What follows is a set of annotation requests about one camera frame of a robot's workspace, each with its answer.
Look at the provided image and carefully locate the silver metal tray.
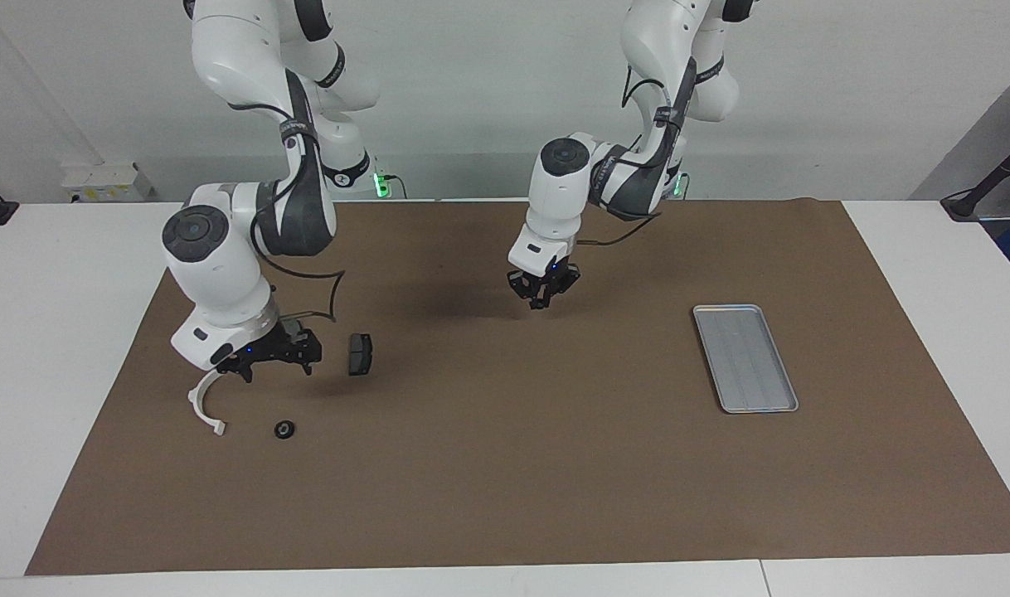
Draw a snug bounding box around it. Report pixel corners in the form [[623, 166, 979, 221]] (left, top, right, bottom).
[[692, 304, 800, 414]]

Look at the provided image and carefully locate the brown table mat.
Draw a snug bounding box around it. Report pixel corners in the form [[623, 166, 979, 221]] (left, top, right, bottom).
[[26, 199, 1010, 575]]

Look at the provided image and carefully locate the white power strip box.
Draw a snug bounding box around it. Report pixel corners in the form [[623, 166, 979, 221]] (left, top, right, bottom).
[[61, 162, 156, 203]]

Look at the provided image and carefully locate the black stand pole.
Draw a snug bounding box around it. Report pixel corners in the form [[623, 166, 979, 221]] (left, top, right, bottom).
[[940, 131, 1010, 223]]

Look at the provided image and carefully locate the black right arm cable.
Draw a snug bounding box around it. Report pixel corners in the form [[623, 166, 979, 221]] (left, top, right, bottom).
[[227, 99, 346, 324]]

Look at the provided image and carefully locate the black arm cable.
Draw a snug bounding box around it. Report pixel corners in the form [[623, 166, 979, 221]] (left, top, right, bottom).
[[575, 65, 697, 248], [227, 99, 346, 324]]

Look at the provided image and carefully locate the white curved plastic bracket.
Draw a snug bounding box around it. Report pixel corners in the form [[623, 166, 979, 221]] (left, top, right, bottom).
[[187, 369, 226, 436]]

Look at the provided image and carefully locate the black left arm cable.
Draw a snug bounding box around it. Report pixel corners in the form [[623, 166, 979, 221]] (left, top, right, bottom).
[[575, 65, 697, 248]]

